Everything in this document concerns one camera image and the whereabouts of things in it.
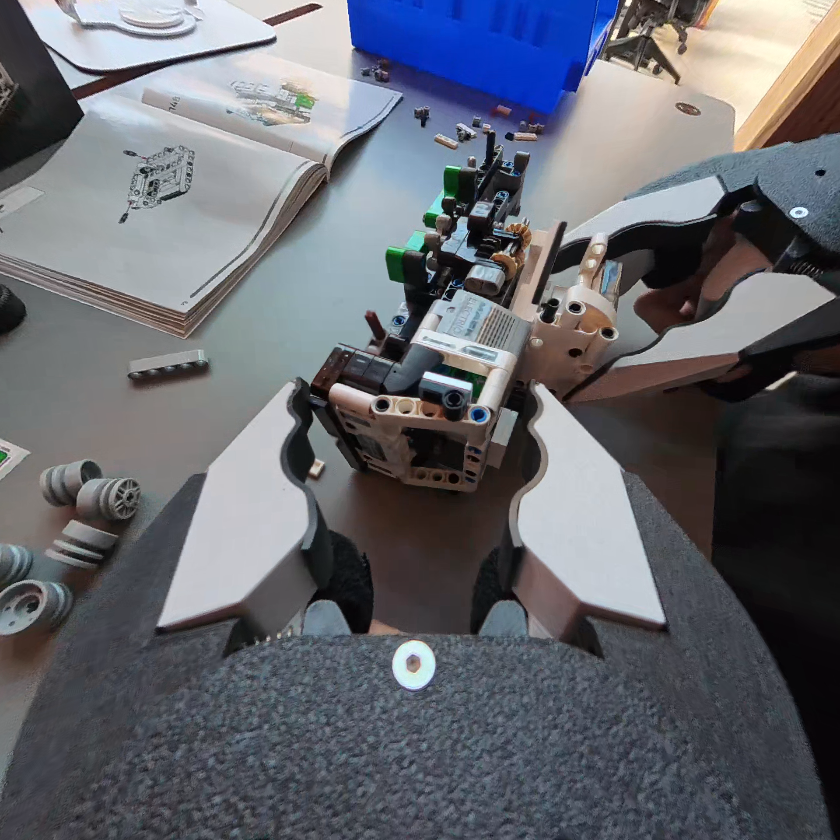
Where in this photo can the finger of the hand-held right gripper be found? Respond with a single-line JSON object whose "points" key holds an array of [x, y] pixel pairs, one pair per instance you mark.
{"points": [[656, 210], [722, 334]]}

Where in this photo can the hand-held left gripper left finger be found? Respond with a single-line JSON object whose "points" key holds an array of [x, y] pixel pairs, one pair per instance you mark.
{"points": [[243, 518]]}

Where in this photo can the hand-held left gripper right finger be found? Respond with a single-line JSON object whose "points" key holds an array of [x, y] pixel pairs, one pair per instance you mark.
{"points": [[584, 531]]}

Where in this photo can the white and black lego model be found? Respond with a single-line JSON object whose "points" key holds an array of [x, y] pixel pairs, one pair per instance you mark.
{"points": [[459, 328]]}

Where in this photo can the small pale lego piece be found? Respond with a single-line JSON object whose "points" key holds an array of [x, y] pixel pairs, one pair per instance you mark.
{"points": [[317, 468]]}

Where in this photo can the grey lego wheel hub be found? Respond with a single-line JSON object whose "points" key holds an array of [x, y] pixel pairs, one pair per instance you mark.
{"points": [[13, 565], [33, 607], [65, 482], [82, 543], [108, 500]]}

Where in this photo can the grey lego beam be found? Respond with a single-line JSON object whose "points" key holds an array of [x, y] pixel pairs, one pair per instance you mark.
{"points": [[167, 364]]}

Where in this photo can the scattered small lego pieces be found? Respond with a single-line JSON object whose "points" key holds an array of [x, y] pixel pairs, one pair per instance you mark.
{"points": [[446, 139]]}

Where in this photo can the black lego tyre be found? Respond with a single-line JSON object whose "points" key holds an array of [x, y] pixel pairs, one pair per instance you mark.
{"points": [[10, 310]]}

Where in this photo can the black lego set box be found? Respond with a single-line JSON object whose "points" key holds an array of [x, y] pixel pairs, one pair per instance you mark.
{"points": [[33, 79]]}

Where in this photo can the person's right hand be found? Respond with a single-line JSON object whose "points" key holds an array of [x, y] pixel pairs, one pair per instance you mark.
{"points": [[735, 256]]}

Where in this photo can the wooden panel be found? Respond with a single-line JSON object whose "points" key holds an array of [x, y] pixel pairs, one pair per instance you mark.
{"points": [[800, 85]]}

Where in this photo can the round desk grommet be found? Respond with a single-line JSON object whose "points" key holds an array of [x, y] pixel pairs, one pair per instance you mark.
{"points": [[688, 108]]}

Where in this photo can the black office chair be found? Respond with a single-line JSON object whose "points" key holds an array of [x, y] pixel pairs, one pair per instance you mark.
{"points": [[646, 39]]}

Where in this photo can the person's dark clothing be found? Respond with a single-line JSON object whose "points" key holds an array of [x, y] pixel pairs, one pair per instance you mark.
{"points": [[774, 525]]}

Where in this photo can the sticker sheet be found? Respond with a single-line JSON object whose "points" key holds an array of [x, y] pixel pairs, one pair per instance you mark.
{"points": [[10, 458]]}

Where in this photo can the blue plastic bin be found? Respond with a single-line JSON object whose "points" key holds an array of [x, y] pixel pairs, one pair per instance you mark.
{"points": [[459, 39]]}

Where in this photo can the open instruction booklet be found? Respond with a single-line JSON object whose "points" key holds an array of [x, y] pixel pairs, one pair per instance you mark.
{"points": [[164, 229]]}

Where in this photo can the clear plastic stand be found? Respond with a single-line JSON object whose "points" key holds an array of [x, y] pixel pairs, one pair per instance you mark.
{"points": [[141, 14]]}

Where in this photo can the grey rounded base plate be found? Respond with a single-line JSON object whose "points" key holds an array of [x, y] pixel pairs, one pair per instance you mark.
{"points": [[216, 39]]}

